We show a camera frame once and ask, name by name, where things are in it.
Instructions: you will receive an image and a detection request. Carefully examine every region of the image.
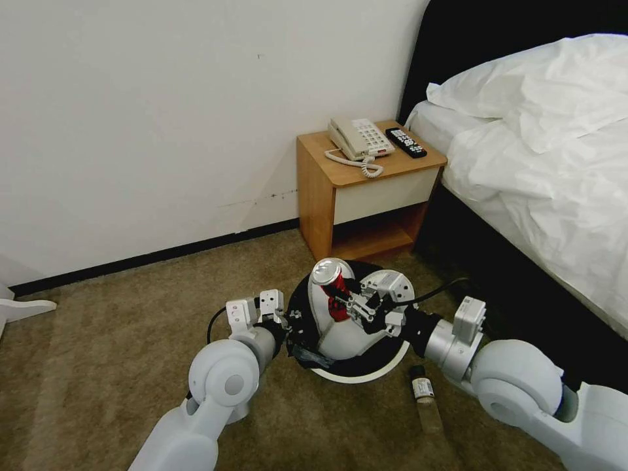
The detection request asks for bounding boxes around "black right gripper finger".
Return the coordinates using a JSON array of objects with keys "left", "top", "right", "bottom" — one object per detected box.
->
[
  {"left": 324, "top": 278, "right": 385, "bottom": 311},
  {"left": 329, "top": 305, "right": 391, "bottom": 338}
]

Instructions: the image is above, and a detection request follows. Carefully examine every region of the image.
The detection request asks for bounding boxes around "red drink can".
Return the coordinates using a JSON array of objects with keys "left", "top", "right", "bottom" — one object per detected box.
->
[{"left": 311, "top": 258, "right": 358, "bottom": 323}]

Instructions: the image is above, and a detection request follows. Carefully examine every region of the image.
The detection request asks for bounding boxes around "white round trash bin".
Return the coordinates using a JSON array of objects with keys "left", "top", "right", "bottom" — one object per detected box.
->
[{"left": 286, "top": 260, "right": 414, "bottom": 385}]

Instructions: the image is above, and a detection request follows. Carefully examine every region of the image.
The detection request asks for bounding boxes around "black bin liner bag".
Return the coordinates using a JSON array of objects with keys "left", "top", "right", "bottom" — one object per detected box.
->
[{"left": 287, "top": 260, "right": 411, "bottom": 377}]

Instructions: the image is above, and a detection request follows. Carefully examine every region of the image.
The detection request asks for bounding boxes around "white plastic garbage piece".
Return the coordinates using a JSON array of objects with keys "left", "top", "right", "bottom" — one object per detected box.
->
[{"left": 305, "top": 262, "right": 396, "bottom": 363}]

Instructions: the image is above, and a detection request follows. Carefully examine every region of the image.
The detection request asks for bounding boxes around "small glass bottle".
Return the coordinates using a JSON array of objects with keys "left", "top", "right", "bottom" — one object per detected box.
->
[{"left": 408, "top": 364, "right": 444, "bottom": 435}]

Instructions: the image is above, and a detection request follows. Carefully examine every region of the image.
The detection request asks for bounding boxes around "black bed base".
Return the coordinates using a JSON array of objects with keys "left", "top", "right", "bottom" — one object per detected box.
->
[{"left": 411, "top": 166, "right": 628, "bottom": 393}]

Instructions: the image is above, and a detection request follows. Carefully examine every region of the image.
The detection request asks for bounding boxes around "wooden nightstand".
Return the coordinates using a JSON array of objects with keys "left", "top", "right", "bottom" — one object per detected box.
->
[{"left": 296, "top": 119, "right": 448, "bottom": 263}]

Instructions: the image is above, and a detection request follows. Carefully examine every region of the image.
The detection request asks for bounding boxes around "white nightstand drawer front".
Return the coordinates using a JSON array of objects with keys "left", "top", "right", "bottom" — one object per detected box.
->
[{"left": 332, "top": 166, "right": 445, "bottom": 226}]

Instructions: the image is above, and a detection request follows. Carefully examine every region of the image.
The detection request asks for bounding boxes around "beige desk telephone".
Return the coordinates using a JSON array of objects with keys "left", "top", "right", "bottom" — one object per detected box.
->
[{"left": 327, "top": 116, "right": 396, "bottom": 161}]

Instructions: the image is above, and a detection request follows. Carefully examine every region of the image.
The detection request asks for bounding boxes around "black remote control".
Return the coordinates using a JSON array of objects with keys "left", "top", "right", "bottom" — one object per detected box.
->
[{"left": 384, "top": 127, "right": 428, "bottom": 160}]

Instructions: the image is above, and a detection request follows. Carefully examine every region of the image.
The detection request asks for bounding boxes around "white duvet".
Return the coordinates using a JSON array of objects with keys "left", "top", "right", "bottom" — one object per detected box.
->
[{"left": 439, "top": 78, "right": 628, "bottom": 344}]

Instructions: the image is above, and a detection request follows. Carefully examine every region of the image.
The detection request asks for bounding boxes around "white furniture foot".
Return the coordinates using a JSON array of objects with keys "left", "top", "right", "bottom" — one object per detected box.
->
[{"left": 0, "top": 253, "right": 58, "bottom": 344}]

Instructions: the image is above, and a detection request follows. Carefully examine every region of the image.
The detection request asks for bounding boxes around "black headboard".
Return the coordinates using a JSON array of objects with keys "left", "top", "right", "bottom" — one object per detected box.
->
[{"left": 396, "top": 0, "right": 628, "bottom": 130}]

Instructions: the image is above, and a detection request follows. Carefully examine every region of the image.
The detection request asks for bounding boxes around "white pillow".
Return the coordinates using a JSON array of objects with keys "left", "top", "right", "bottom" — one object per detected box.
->
[{"left": 425, "top": 33, "right": 628, "bottom": 124}]

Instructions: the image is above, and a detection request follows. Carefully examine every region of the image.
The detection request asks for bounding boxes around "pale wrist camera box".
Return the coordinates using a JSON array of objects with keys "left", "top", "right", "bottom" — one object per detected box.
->
[
  {"left": 259, "top": 289, "right": 286, "bottom": 319},
  {"left": 359, "top": 272, "right": 414, "bottom": 309}
]

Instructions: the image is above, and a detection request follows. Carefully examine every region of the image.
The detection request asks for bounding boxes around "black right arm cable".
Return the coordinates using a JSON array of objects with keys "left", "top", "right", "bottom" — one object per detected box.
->
[{"left": 405, "top": 276, "right": 472, "bottom": 312}]

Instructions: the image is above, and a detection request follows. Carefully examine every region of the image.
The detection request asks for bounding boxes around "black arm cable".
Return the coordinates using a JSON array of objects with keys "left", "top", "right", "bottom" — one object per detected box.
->
[
  {"left": 405, "top": 276, "right": 472, "bottom": 312},
  {"left": 207, "top": 307, "right": 232, "bottom": 346}
]

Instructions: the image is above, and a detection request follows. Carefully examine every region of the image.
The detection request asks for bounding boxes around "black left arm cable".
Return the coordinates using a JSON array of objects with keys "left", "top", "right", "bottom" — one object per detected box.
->
[{"left": 207, "top": 307, "right": 232, "bottom": 346}]

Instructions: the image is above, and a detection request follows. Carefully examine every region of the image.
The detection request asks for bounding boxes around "coiled beige telephone cord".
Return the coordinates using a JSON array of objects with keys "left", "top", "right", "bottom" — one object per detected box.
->
[{"left": 325, "top": 147, "right": 385, "bottom": 179}]

